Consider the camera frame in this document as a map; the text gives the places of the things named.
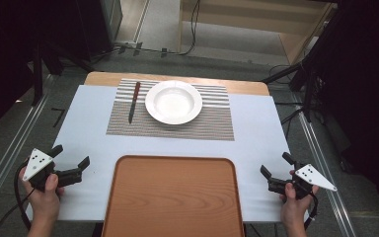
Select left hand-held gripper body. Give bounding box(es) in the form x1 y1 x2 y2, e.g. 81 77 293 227
23 148 83 193

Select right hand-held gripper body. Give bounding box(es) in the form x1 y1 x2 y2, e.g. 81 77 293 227
267 161 339 200

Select dark chopsticks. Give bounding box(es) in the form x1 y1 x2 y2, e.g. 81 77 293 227
127 81 142 125

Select brown wooden tray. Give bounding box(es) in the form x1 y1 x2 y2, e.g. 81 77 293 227
101 155 246 237

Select white round plate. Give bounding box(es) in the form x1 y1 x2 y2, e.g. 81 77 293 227
144 79 203 126

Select person's right hand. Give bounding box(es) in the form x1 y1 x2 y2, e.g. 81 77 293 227
279 183 320 225

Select person's left hand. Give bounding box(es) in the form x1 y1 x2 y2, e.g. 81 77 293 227
19 173 65 225

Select white table board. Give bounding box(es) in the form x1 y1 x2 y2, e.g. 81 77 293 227
26 84 310 223

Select striped woven placemat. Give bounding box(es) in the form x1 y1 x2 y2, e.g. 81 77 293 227
106 78 236 142

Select black metal stand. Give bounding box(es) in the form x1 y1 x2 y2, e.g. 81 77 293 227
261 0 346 123
29 39 97 107

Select light wooden platform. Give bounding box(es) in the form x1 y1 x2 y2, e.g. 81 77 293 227
177 0 340 65

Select grey cabinet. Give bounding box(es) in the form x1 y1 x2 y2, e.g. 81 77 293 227
100 0 123 43

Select metal floor rail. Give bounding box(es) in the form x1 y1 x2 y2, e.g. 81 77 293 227
290 92 357 237
0 74 57 216

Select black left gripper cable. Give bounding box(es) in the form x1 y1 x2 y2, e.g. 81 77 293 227
0 160 36 237

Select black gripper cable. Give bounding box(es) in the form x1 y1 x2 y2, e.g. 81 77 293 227
0 160 36 237
304 192 320 231

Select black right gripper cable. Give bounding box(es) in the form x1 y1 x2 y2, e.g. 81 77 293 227
304 192 320 231

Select black floor cable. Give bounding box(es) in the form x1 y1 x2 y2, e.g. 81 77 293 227
268 63 310 139

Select black hanging cable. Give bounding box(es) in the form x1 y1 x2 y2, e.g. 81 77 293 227
177 0 202 57

